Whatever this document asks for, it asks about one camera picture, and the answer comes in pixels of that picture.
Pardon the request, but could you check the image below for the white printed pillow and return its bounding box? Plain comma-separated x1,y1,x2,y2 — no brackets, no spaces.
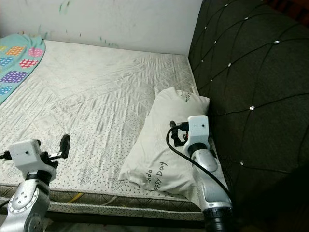
118,87,211,202

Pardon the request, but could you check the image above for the white quilted mattress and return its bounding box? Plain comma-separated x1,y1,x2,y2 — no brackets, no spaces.
0,40,223,222

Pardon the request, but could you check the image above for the teal heart-pattern blanket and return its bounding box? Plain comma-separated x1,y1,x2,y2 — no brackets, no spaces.
0,34,47,104

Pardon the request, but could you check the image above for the dark tufted headboard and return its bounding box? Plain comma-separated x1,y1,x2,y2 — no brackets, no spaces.
187,0,309,232

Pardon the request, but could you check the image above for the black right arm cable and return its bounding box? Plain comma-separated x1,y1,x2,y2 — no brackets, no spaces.
166,120,233,200

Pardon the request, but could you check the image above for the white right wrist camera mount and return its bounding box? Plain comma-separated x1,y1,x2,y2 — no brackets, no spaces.
187,115,211,154

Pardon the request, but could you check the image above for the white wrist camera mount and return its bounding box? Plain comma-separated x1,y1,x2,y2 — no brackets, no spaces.
8,139,56,176
187,115,211,154

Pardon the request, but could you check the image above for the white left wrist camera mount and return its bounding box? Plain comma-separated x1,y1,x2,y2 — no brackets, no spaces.
8,139,56,176

